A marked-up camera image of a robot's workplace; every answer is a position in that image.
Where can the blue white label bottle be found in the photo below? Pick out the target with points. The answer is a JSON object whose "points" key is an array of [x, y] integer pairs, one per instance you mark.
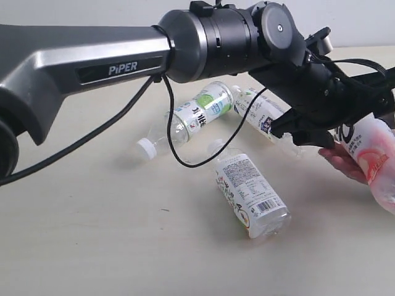
{"points": [[260, 116]]}

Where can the green lime label bottle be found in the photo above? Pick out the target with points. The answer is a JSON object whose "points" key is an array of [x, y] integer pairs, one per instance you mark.
{"points": [[213, 101]]}

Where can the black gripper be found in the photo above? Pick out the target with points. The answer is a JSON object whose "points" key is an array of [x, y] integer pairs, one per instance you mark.
{"points": [[321, 96]]}

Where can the person's open hand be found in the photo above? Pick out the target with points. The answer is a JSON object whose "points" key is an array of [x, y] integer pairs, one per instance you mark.
{"points": [[340, 160]]}

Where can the pink label plastic bottle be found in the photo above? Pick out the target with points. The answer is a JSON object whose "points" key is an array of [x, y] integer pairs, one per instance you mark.
{"points": [[370, 142]]}

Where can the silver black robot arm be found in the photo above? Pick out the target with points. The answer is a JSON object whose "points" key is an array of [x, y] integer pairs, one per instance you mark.
{"points": [[42, 65]]}

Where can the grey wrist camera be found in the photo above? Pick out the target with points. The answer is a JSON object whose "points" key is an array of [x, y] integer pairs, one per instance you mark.
{"points": [[319, 43]]}

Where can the barcode white label bottle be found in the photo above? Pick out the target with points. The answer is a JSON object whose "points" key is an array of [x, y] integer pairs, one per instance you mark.
{"points": [[253, 200]]}

